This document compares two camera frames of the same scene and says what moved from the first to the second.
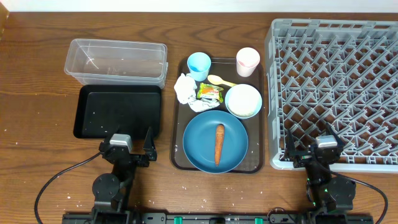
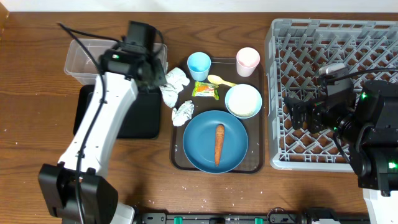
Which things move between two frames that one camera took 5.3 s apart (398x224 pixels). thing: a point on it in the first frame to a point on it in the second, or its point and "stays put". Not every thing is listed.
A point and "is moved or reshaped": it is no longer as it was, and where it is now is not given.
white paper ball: [203, 104] to [183, 113]
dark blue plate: [199, 138] stays put
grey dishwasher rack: [344, 73] stays put
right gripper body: [310, 158] to [306, 112]
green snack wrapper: [207, 91] is moved or reshaped
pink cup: [247, 59] stays put
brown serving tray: [217, 123] stays put
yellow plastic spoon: [216, 79] stays put
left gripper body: [130, 157] to [154, 78]
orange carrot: [219, 141] stays put
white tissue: [185, 88] to [176, 79]
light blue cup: [199, 63] stays put
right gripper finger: [290, 151] to [298, 108]
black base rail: [149, 218] stays put
